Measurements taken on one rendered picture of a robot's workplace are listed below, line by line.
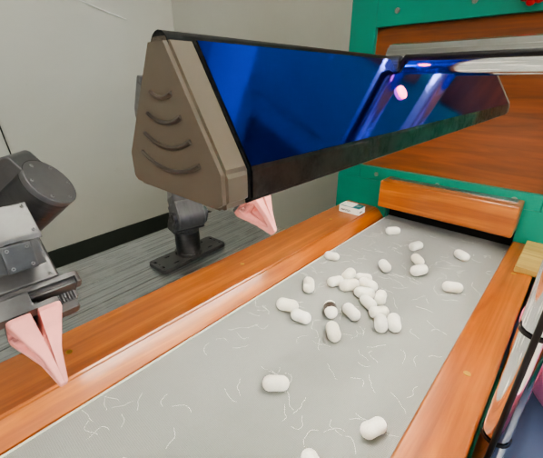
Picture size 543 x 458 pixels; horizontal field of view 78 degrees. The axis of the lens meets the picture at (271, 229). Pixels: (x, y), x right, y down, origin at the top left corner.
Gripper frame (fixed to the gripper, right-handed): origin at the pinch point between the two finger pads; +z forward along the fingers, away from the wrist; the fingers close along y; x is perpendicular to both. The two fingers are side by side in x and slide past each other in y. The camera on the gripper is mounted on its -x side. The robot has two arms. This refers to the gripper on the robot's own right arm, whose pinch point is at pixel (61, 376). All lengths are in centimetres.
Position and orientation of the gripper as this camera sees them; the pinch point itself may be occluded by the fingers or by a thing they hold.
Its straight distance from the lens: 42.7
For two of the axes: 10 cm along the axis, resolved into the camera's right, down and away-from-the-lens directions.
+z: 5.6, 8.0, -2.0
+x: -4.9, 5.2, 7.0
